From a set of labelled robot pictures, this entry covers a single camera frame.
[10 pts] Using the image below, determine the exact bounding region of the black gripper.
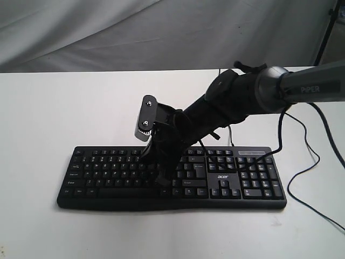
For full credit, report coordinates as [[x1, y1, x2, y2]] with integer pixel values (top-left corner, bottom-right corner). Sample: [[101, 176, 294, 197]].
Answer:
[[139, 97, 229, 187]]

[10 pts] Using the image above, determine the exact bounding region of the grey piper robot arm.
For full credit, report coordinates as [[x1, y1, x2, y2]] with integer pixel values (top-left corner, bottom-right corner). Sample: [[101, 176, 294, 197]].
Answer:
[[135, 61, 344, 186]]

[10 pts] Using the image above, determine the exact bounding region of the black acer keyboard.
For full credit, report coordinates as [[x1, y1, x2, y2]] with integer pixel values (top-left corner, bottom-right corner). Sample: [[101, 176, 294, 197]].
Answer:
[[57, 146, 287, 212]]

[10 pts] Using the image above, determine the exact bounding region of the white backdrop cloth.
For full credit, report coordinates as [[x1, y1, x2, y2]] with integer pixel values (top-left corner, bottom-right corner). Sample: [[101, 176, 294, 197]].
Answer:
[[1, 1, 336, 72]]

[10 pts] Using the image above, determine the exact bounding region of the black tripod stand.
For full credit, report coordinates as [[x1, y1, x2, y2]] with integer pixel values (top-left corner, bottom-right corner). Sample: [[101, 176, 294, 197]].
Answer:
[[313, 0, 342, 66]]

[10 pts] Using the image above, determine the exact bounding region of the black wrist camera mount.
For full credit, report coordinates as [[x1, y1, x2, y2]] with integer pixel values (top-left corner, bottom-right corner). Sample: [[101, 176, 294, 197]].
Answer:
[[134, 95, 182, 144]]

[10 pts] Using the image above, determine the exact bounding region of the thin black table cable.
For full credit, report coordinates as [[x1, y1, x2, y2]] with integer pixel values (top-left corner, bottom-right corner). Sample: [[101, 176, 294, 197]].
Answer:
[[285, 112, 345, 227]]

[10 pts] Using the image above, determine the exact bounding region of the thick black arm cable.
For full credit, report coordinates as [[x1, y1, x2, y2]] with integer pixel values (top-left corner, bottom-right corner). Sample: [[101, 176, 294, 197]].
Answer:
[[196, 102, 345, 173]]

